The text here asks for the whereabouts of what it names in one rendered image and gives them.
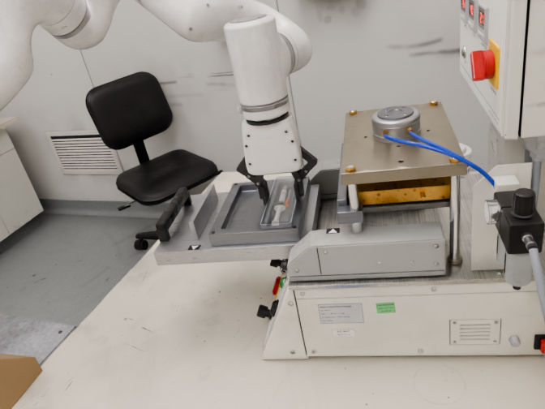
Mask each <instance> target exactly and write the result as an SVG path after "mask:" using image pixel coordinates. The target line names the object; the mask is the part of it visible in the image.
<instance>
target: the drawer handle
mask: <svg viewBox="0 0 545 409"><path fill-rule="evenodd" d="M191 202H192V201H191V197H190V193H189V191H188V190H187V188H186V187H180V188H179V189H178V191H177V192H176V194H175V195H174V197H173V199H172V200H171V201H170V203H169V204H168V206H167V207H166V209H165V211H164V212H163V214H162V215H161V216H160V218H159V219H158V221H157V223H156V224H155V227H156V232H157V236H158V239H159V240H160V242H164V241H170V233H169V228H170V227H171V225H172V223H173V222H174V220H175V218H176V217H177V216H178V213H179V212H180V210H181V209H182V207H183V206H184V205H190V204H191Z"/></svg>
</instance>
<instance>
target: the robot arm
mask: <svg viewBox="0 0 545 409"><path fill-rule="evenodd" d="M135 1H137V2H138V3H139V4H140V5H141V6H142V7H144V8H145V9H146V10H147V11H149V12H150V13H152V14H153V15H154V16H156V17H157V18H158V19H159V20H160V21H162V22H163V23H164V24H166V25H167V26H168V27H169V28H171V29H172V30H174V31H175V32H176V33H177V34H178V35H179V36H181V37H183V38H185V39H187V40H189V41H194V42H210V41H226V43H227V46H228V51H229V54H230V61H231V65H232V69H233V73H234V80H235V83H236V88H237V92H238V99H239V102H240V105H239V106H238V113H239V114H243V117H244V118H245V119H244V120H243V121H242V142H243V149H244V155H245V156H244V158H243V159H242V160H241V162H240V163H239V164H238V167H237V169H236V171H237V172H239V173H240V174H242V175H245V176H246V177H247V179H249V180H251V181H252V182H253V183H254V184H255V185H256V186H257V187H258V190H259V194H260V199H261V200H262V199H263V202H264V205H266V204H267V202H268V198H269V191H268V184H267V180H266V179H264V175H266V174H284V173H291V174H292V176H293V177H294V192H295V197H296V201H297V202H298V203H300V202H301V198H302V196H304V187H303V179H304V178H305V177H306V176H307V175H308V173H309V172H310V170H312V169H313V168H314V166H315V165H316V164H317V162H318V159H317V158H316V157H314V156H313V155H312V154H311V153H309V152H308V151H307V150H306V149H305V148H303V147H302V143H301V140H300V136H299V133H298V128H297V125H296V122H295V120H294V116H293V114H292V113H291V112H290V111H289V110H290V101H289V96H288V91H287V86H286V78H287V75H289V74H292V73H294V72H296V71H298V70H300V69H302V68H303V67H305V66H306V65H307V64H308V63H309V61H310V60H311V56H312V44H311V41H310V39H309V37H308V36H307V34H306V33H305V32H304V31H303V30H302V29H301V28H300V27H299V26H298V25H297V24H295V23H294V22H292V21H291V20H290V19H288V18H286V17H285V16H284V15H282V14H281V13H279V12H278V11H276V10H274V9H272V8H271V7H269V6H266V5H264V4H263V3H261V2H257V1H254V0H135ZM119 2H120V0H0V111H1V110H2V109H3V108H4V107H6V106H7V105H8V104H9V103H10V102H11V101H12V100H13V98H14V97H15V96H16V95H17V94H18V93H19V91H20V90H21V89H22V88H23V86H24V85H25V84H26V83H27V82H28V80H29V79H30V77H31V75H32V71H33V56H32V44H31V41H32V32H33V30H34V28H35V27H36V26H37V25H38V24H39V25H40V26H42V27H43V29H44V30H46V31H47V32H48V33H49V34H51V35H52V36H53V37H54V38H56V39H57V40H58V41H60V42H61V43H62V44H64V45H65V46H67V47H69V48H72V49H74V50H86V49H90V48H92V47H94V46H96V45H98V44H99V43H101V42H102V41H103V39H104V38H105V36H106V34H107V32H108V31H109V27H110V25H111V22H112V18H113V16H114V12H115V10H116V8H117V5H118V3H119ZM303 159H304V160H306V161H307V164H306V165H305V166H304V167H303V168H302V169H301V167H302V164H303Z"/></svg>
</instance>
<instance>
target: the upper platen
mask: <svg viewBox="0 0 545 409"><path fill-rule="evenodd" d="M358 197H359V204H360V205H363V212H364V213H374V212H387V211H398V210H410V209H432V208H443V207H449V176H448V177H438V178H428V179H409V180H399V181H389V182H380V183H361V184H358Z"/></svg>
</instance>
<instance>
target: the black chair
mask: <svg viewBox="0 0 545 409"><path fill-rule="evenodd" d="M85 105H86V107H87V110H88V112H89V114H90V116H91V118H92V120H93V122H94V124H95V126H96V128H97V131H98V133H99V135H100V137H101V139H102V141H103V142H104V144H105V145H106V146H107V147H108V148H110V149H114V150H120V149H124V148H127V147H129V146H131V145H134V148H135V152H136V155H137V157H138V160H139V165H138V166H135V167H133V168H130V169H129V170H126V171H124V172H122V173H121V174H120V175H119V176H118V177H117V182H116V185H117V188H118V190H119V191H120V192H122V193H124V194H126V195H127V196H129V197H130V198H131V199H133V200H134V201H133V202H131V203H130V204H125V205H124V206H121V207H119V208H118V211H121V210H123V209H126V208H129V207H131V204H133V203H135V202H136V201H137V202H138V203H140V204H141V205H146V206H153V205H159V204H161V203H164V202H166V201H167V200H172V199H173V197H174V195H175V194H176V192H177V191H178V189H179V188H180V187H186V188H187V190H191V189H192V188H194V187H197V186H199V185H200V184H202V183H205V182H207V181H209V180H210V179H212V178H214V177H215V176H216V175H219V174H220V173H221V172H224V171H223V170H219V171H218V169H217V165H216V164H214V162H213V161H210V160H208V159H206V158H204V157H201V156H198V155H196V154H194V153H191V152H188V151H186V150H184V149H177V150H173V151H170V152H167V153H165V154H163V155H160V156H159V157H155V158H153V159H152V160H149V157H148V153H147V150H146V148H145V144H144V140H146V139H147V138H149V137H152V136H154V135H157V134H159V133H161V132H163V131H165V130H166V129H168V128H169V126H170V124H171V123H172V120H173V115H172V111H171V109H170V106H169V104H168V102H167V100H166V98H165V95H164V93H163V91H162V89H161V86H160V84H159V82H158V80H157V78H156V77H155V76H154V75H152V74H151V73H148V72H145V71H140V72H136V73H134V74H131V75H127V76H124V77H122V78H120V79H117V80H113V81H110V82H109V83H106V84H102V85H99V86H96V87H95V88H92V89H91V90H90V91H89V92H88V94H87V95H86V98H85ZM135 237H136V238H137V239H138V240H136V241H135V243H134V247H135V249H138V250H140V249H142V250H146V249H147V248H148V241H147V240H144V239H154V240H158V236H157V232H156V231H149V232H141V233H138V234H136V236H135Z"/></svg>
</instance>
